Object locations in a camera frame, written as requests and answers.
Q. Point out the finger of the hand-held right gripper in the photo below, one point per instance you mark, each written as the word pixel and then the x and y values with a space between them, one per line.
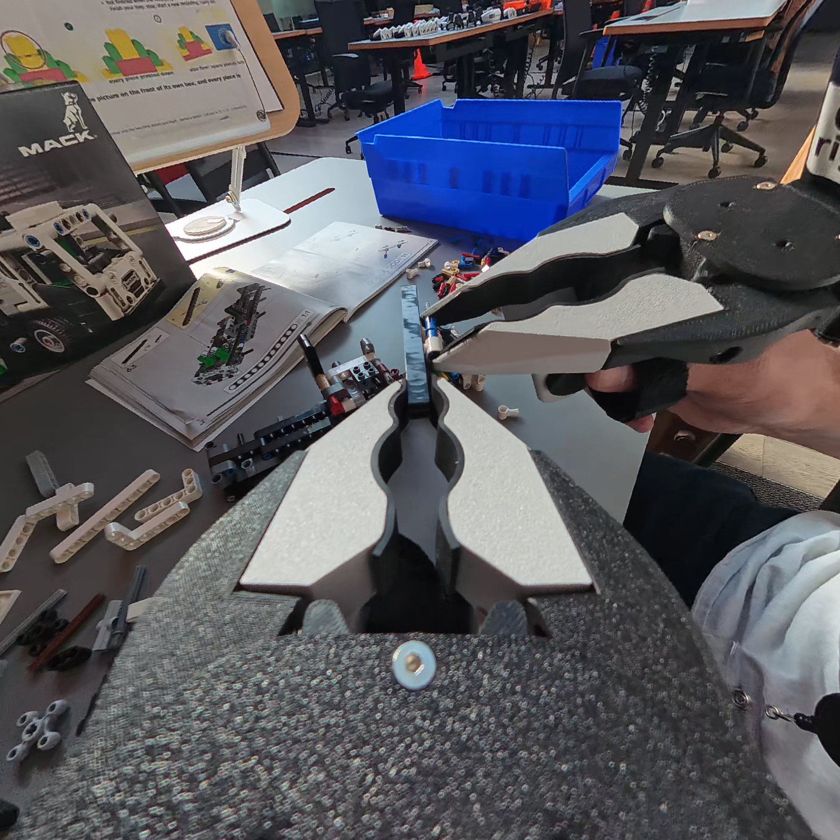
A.
pixel 544 344
pixel 558 256

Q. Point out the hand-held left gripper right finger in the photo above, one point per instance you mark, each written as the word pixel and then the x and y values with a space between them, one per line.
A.
pixel 512 518

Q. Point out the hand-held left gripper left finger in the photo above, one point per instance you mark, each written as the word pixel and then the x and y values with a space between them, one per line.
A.
pixel 321 512

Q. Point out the blue lego pin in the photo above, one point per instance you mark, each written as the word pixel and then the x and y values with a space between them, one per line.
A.
pixel 431 334

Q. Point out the long black lego beam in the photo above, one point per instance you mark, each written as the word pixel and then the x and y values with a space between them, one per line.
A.
pixel 415 348

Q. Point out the partly built lego chassis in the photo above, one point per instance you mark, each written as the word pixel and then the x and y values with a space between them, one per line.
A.
pixel 282 436

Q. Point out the pile of small lego pieces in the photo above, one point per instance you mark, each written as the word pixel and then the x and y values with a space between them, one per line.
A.
pixel 469 262

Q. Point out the white L-shaped lego beam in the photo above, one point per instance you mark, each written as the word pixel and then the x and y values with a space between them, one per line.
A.
pixel 131 535

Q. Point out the lego instruction booklet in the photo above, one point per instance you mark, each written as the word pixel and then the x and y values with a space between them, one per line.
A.
pixel 275 295

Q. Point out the white straight lego beam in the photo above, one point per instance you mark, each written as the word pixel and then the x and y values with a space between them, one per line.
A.
pixel 98 522

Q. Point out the grey lego connector piece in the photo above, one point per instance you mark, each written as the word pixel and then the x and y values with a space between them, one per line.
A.
pixel 115 623

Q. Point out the white angled lego beam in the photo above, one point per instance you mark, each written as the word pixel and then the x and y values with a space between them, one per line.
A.
pixel 65 505

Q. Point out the dark red lego axle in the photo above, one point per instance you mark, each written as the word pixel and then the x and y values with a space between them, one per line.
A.
pixel 69 630

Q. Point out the short grey lego beam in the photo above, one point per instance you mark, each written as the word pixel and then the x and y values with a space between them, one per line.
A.
pixel 43 472

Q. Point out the black lego connector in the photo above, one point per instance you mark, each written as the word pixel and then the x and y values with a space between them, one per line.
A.
pixel 71 657
pixel 43 631

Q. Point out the grey lego axle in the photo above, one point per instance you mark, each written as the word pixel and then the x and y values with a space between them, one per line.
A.
pixel 39 613

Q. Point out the tan lego plate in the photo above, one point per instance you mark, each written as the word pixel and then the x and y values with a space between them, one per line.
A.
pixel 8 604

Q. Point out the black lego set box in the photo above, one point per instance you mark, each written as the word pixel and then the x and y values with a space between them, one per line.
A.
pixel 65 262

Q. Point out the grey cross lego connector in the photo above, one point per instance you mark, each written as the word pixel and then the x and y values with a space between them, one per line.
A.
pixel 36 730

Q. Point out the person's right hand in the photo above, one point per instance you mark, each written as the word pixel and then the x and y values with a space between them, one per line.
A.
pixel 754 394

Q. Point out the blue plastic bin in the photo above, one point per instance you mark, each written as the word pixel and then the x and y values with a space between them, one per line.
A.
pixel 472 177

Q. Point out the person's dark trousers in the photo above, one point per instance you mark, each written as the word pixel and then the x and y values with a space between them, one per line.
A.
pixel 689 525

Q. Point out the black office chair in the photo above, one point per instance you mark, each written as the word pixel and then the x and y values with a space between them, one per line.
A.
pixel 741 65
pixel 348 39
pixel 590 72

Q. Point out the orange traffic cone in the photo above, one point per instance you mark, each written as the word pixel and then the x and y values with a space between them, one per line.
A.
pixel 421 65

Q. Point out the wood-edged grey table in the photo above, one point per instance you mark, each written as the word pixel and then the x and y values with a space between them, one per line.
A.
pixel 459 34
pixel 689 16

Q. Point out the dark red tape strip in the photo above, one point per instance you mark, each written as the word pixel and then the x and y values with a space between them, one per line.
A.
pixel 308 200

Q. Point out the person's pale shirt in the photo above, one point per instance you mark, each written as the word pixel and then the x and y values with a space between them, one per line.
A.
pixel 774 623

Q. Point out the white board stand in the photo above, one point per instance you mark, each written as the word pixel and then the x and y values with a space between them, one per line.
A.
pixel 262 216

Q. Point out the metal badge clip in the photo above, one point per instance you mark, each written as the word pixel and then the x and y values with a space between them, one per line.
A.
pixel 778 714

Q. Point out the wooden board with instruction sheet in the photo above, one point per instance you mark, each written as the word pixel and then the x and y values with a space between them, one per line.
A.
pixel 164 79

